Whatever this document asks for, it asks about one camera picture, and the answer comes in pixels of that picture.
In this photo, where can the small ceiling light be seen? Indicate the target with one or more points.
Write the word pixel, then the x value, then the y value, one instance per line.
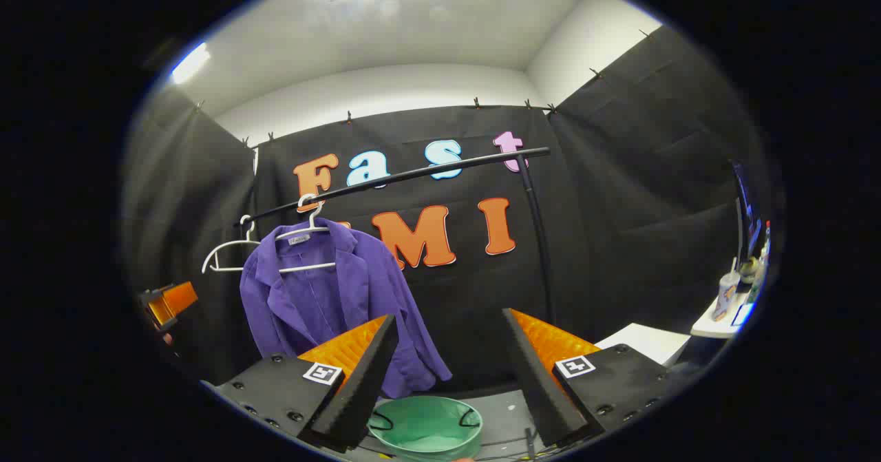
pixel 190 62

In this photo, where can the white labelled bottle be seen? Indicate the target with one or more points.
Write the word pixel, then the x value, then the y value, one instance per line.
pixel 724 297

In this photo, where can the white clothes hanger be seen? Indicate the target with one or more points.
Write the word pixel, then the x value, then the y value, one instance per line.
pixel 303 268
pixel 230 244

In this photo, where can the purple jacket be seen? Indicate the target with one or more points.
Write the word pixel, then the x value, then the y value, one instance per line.
pixel 372 276

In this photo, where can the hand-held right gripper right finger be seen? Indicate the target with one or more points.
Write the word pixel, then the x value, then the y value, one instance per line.
pixel 540 393

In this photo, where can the black clothes rack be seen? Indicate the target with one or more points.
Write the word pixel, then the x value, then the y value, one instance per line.
pixel 413 174

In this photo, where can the dark computer monitor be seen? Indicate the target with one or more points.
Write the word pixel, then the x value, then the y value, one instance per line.
pixel 747 221

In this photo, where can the black backdrop cloth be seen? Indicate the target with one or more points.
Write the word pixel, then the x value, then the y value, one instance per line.
pixel 619 207

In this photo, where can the green laundry hamper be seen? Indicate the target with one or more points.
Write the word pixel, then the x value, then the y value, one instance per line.
pixel 427 424

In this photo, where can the small spray bottle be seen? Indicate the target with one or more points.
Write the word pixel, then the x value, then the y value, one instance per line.
pixel 765 242

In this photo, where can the white flat board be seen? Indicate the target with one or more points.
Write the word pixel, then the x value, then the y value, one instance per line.
pixel 643 341

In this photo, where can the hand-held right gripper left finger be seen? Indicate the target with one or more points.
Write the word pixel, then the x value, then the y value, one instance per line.
pixel 365 393

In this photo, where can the white side table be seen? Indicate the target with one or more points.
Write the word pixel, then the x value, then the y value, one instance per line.
pixel 716 326

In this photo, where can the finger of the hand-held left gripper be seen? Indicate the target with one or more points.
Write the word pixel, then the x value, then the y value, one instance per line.
pixel 158 310
pixel 180 297

